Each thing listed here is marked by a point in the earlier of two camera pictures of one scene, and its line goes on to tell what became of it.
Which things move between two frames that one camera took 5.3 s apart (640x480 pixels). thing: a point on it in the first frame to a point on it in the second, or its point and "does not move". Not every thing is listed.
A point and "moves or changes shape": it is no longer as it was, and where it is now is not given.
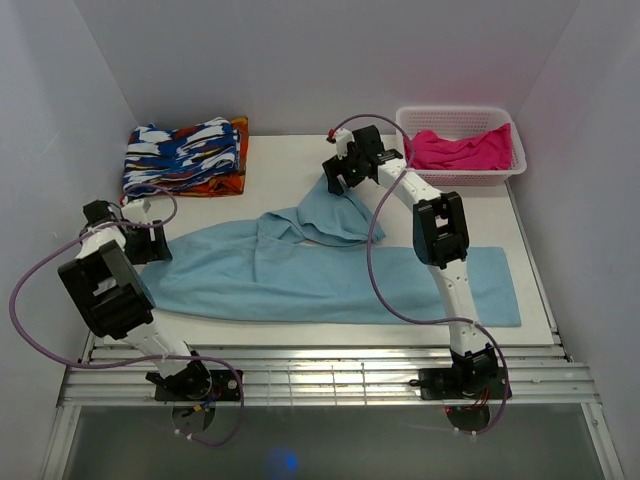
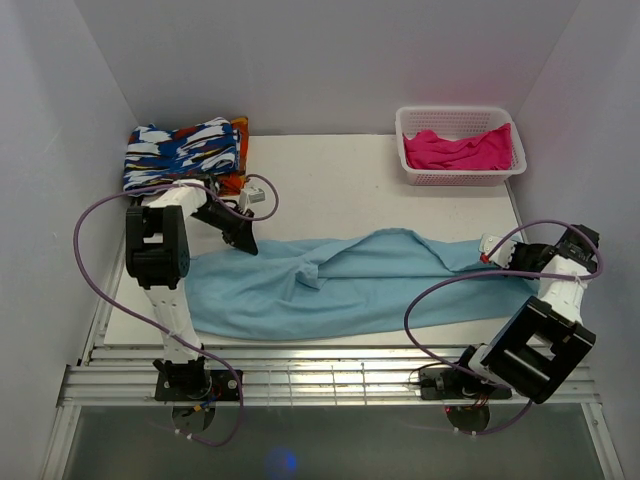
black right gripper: x=334 y=167 to x=518 y=248
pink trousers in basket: x=489 y=149 does not move
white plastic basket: x=462 y=123 does not move
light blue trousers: x=317 y=257 moves or changes shape
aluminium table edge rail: x=538 y=377 does not move
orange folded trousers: x=231 y=184 does not move
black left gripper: x=154 y=250 to x=240 y=235
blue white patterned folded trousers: x=181 y=157 does not move
